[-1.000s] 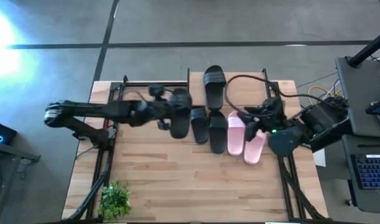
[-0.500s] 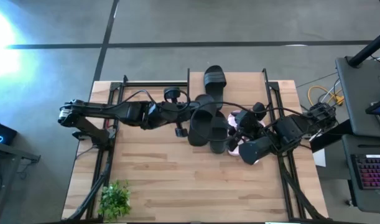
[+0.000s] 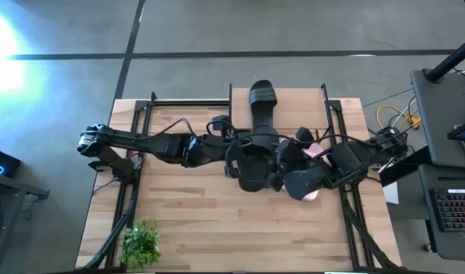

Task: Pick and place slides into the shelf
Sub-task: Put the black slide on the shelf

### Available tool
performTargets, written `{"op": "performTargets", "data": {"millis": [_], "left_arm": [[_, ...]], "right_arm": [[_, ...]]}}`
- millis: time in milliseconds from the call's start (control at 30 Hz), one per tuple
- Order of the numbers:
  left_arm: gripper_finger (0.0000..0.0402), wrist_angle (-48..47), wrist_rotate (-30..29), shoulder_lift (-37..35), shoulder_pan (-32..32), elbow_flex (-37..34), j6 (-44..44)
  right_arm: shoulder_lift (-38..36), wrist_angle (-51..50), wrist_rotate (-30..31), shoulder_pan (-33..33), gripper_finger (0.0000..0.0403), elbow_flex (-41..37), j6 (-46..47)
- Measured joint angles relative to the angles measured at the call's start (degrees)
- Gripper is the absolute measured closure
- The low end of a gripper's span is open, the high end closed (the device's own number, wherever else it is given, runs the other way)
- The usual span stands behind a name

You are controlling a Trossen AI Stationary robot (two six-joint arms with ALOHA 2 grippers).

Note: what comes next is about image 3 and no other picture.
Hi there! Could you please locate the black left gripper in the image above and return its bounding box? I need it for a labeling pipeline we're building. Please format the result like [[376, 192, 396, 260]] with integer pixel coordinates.
[[188, 132, 243, 168]]

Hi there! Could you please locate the black slide sandal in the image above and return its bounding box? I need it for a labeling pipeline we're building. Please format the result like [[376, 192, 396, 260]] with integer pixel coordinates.
[[237, 132, 279, 193], [248, 79, 279, 144]]

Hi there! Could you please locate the white paper sheet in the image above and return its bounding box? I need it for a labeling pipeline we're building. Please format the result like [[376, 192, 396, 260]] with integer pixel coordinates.
[[381, 181, 400, 206]]

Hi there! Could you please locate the small green potted plant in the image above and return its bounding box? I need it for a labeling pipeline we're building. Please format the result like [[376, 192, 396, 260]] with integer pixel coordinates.
[[119, 219, 161, 272]]

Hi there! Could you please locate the grey desk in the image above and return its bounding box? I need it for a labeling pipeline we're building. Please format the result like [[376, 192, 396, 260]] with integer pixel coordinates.
[[409, 68, 465, 170], [417, 163, 465, 263]]

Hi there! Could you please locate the backlit black keyboard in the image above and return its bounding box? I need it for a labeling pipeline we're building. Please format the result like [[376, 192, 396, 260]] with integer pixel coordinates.
[[429, 188, 465, 233]]

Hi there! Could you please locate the black tablet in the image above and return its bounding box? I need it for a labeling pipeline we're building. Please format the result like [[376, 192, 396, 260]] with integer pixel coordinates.
[[446, 117, 465, 163]]

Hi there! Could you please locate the black round pole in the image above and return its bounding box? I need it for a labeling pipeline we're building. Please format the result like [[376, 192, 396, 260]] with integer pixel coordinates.
[[425, 33, 465, 83]]

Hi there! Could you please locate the black metal stand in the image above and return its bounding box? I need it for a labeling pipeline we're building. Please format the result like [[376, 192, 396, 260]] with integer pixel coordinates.
[[0, 170, 51, 231]]

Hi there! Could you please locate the black device with blue light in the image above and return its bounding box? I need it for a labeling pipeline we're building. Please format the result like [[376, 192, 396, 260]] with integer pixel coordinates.
[[0, 146, 23, 179]]

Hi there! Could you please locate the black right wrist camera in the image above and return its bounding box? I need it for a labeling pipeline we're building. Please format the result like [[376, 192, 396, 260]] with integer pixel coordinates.
[[295, 126, 316, 145]]

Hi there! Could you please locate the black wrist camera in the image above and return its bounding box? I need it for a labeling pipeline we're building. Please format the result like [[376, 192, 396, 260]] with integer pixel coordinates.
[[210, 114, 234, 135], [295, 126, 316, 145]]

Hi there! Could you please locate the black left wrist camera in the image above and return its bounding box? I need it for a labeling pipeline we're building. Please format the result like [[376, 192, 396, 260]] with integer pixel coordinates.
[[210, 114, 234, 135]]

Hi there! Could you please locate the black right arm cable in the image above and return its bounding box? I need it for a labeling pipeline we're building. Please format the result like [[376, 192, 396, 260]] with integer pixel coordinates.
[[231, 129, 372, 148]]

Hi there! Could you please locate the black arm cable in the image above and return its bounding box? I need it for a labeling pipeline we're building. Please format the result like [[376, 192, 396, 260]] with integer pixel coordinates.
[[231, 129, 372, 148], [135, 116, 202, 142]]

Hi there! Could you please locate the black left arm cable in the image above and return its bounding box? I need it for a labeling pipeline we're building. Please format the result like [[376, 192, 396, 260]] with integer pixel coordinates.
[[135, 116, 202, 142]]

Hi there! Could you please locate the black aluminium table frame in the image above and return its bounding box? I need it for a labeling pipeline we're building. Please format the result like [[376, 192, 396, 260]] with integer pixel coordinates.
[[78, 91, 405, 272]]

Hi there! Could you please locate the yellow cable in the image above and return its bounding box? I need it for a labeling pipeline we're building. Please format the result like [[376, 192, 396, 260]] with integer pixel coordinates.
[[375, 104, 422, 131]]

